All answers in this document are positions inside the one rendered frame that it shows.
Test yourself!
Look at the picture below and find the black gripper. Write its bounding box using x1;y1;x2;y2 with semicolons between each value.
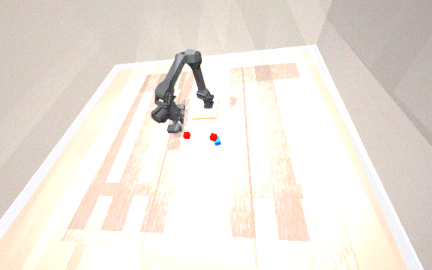
167;104;186;134

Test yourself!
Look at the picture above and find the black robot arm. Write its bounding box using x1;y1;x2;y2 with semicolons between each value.
151;49;214;124

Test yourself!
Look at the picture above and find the blue cube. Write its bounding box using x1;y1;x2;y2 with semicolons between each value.
214;136;221;146

